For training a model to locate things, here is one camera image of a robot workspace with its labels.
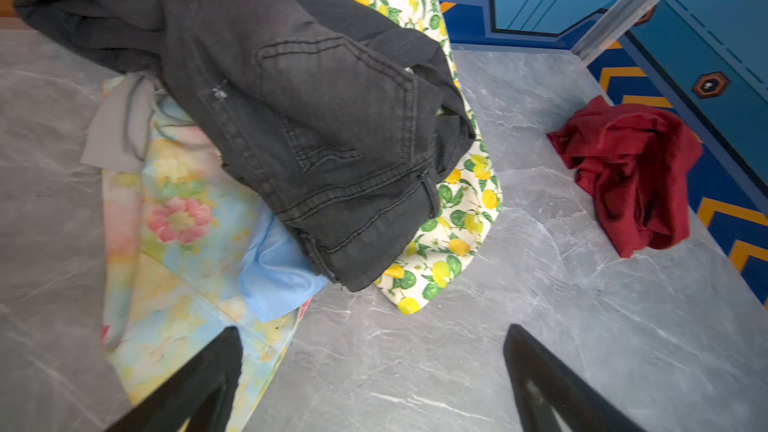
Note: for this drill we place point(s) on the pastel floral cloth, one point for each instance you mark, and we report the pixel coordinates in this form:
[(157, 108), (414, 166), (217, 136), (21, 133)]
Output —
[(176, 231)]

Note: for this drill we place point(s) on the dark red cloth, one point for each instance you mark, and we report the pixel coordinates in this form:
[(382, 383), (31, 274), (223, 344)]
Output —
[(633, 160)]

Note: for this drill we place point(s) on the lemon print cloth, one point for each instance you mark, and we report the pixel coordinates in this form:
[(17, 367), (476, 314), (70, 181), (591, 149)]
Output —
[(470, 197)]

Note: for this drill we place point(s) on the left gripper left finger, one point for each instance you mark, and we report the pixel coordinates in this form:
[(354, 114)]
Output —
[(198, 397)]

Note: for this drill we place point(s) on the light blue cloth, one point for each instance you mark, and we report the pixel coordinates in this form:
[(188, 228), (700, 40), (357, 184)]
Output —
[(275, 277)]

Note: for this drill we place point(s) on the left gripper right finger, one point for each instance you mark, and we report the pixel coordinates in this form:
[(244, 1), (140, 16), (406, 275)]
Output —
[(550, 396)]

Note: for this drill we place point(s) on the dark grey jeans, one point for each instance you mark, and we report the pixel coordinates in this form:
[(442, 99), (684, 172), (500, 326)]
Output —
[(342, 121)]

